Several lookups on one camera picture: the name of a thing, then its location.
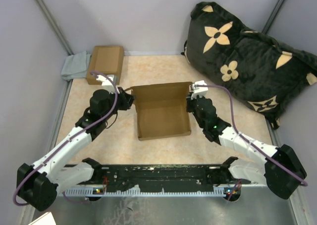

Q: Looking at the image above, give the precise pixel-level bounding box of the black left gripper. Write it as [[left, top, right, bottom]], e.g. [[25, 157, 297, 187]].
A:
[[103, 87, 136, 121]]

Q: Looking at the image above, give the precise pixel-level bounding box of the brown cardboard box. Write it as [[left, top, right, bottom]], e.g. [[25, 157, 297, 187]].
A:
[[125, 81, 192, 141]]

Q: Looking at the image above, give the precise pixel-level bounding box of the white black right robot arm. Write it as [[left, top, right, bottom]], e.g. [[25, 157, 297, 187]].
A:
[[186, 96, 307, 199]]

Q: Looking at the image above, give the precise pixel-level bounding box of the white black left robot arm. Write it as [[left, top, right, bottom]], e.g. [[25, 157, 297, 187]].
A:
[[12, 87, 136, 212]]

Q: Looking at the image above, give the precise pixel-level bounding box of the small folded cardboard box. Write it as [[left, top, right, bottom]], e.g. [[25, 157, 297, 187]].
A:
[[94, 47, 119, 74]]

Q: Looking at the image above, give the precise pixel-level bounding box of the large folded cardboard box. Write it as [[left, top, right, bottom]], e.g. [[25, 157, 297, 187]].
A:
[[86, 46, 124, 85]]

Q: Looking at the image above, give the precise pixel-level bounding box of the grey folded cloth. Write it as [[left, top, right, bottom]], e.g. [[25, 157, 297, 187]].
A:
[[61, 51, 91, 81]]

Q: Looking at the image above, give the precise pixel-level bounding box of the black floral plush pillow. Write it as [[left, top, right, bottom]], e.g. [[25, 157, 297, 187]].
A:
[[184, 1, 317, 129]]

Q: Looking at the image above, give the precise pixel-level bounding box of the white paper sheet corner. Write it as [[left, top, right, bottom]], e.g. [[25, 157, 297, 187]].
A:
[[29, 212, 56, 225]]

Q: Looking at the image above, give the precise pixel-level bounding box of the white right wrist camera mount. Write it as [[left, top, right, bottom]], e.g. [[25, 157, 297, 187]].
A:
[[189, 80, 208, 100]]

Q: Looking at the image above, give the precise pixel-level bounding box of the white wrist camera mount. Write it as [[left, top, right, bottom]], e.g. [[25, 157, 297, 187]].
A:
[[96, 74, 117, 91], [189, 80, 208, 100]]

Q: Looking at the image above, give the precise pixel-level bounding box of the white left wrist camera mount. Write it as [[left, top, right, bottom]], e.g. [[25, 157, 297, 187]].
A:
[[96, 74, 117, 91]]

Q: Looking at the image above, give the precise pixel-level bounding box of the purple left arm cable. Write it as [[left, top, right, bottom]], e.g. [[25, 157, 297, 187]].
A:
[[12, 70, 118, 207]]

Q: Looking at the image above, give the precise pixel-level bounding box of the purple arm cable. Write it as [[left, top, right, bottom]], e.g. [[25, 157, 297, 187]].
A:
[[12, 70, 118, 207], [192, 84, 309, 201]]

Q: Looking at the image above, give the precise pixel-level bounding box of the aluminium frame rail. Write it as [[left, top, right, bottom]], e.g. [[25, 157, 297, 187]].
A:
[[31, 167, 300, 186]]

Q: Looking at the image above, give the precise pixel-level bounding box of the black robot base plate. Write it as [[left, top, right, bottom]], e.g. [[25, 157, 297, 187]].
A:
[[80, 157, 238, 192]]

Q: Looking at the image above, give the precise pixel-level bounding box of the white slotted cable duct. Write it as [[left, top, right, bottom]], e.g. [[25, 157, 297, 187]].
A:
[[64, 185, 233, 198]]

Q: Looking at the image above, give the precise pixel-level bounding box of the left aluminium corner post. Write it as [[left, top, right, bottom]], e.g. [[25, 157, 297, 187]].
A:
[[34, 0, 74, 56]]

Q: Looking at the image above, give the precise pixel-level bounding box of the aluminium corner post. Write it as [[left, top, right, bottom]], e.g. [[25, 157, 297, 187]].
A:
[[262, 0, 286, 34], [34, 0, 74, 56]]

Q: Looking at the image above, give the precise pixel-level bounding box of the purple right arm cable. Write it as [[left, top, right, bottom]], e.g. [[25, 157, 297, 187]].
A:
[[192, 84, 309, 201]]

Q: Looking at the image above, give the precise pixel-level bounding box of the right aluminium corner post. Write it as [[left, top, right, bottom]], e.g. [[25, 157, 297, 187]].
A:
[[262, 0, 286, 34]]

